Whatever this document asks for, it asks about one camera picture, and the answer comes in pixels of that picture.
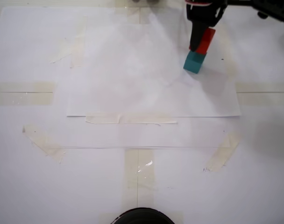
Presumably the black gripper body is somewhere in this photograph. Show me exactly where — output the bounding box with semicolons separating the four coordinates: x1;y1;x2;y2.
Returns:
185;0;227;27

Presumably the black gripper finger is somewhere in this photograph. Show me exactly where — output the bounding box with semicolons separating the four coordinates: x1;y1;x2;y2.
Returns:
189;21;209;52

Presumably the red cube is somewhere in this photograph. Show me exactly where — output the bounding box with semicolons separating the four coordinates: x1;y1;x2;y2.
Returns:
195;27;216;56

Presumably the teal blue cube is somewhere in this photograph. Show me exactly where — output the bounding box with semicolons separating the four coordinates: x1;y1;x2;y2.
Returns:
183;50;207;75

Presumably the glossy clear seam tape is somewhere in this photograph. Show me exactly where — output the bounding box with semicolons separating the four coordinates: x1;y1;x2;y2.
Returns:
0;81;56;106
124;148;156;210
114;0;155;24
235;82;284;106

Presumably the long beige masking tape strip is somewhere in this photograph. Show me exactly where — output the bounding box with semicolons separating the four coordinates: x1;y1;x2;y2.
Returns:
85;112;179;126

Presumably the black round dome stand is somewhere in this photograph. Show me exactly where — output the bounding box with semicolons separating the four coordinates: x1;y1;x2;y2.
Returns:
113;207;174;224

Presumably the red white servo cable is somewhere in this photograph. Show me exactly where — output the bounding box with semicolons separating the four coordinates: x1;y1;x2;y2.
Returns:
188;0;212;7

